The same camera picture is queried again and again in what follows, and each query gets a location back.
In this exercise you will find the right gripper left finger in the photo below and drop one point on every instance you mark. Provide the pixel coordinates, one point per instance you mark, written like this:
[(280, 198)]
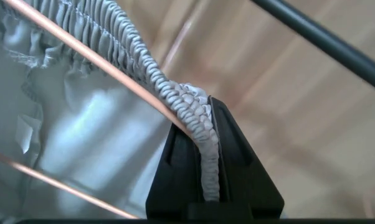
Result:
[(175, 180)]

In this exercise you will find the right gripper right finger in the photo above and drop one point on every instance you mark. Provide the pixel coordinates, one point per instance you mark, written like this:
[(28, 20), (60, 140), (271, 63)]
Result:
[(246, 180)]

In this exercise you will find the pale grey shorts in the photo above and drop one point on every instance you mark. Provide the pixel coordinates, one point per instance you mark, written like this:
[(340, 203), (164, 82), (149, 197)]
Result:
[(81, 124)]

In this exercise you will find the pink clothes hanger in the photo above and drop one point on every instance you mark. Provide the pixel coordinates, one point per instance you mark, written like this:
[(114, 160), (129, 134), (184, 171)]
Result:
[(91, 57)]

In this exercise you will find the black clothes rack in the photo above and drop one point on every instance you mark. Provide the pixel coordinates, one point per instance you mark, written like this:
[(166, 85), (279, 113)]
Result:
[(330, 41)]

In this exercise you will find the beige curtain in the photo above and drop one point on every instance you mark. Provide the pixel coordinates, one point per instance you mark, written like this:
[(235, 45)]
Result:
[(299, 124)]

